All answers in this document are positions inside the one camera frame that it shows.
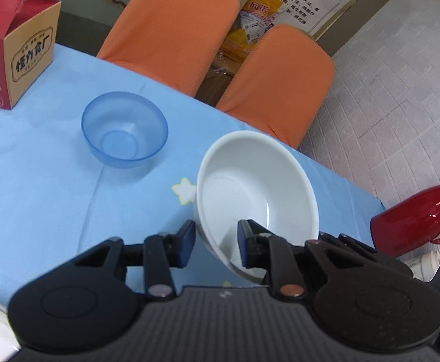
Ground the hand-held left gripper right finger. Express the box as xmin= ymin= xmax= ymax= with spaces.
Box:
xmin=237 ymin=219 xmax=413 ymax=298

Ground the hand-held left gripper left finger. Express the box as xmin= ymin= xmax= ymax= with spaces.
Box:
xmin=75 ymin=219 xmax=197 ymax=298

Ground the white ceramic bowl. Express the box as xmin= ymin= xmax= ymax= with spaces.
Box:
xmin=193 ymin=131 xmax=319 ymax=283

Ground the white lidded tumbler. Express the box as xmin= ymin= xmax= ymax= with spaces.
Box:
xmin=406 ymin=251 xmax=440 ymax=283

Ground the red thermos jug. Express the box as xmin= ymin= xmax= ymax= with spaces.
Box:
xmin=369 ymin=171 xmax=440 ymax=253

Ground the blue translucent plastic bowl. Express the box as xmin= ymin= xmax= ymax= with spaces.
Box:
xmin=82 ymin=91 xmax=169 ymax=170

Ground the blue cartoon printed tablecloth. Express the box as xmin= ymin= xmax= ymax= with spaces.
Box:
xmin=0 ymin=41 xmax=386 ymax=348

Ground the orange chair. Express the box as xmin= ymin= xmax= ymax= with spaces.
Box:
xmin=96 ymin=0 xmax=240 ymax=99
xmin=215 ymin=24 xmax=336 ymax=150

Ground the yellow snack bag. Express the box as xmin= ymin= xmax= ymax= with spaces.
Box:
xmin=219 ymin=0 xmax=285 ymax=63

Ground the red cracker carton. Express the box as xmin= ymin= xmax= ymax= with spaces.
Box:
xmin=0 ymin=0 xmax=62 ymax=111

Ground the frosted glass door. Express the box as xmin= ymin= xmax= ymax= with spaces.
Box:
xmin=56 ymin=0 xmax=150 ymax=58

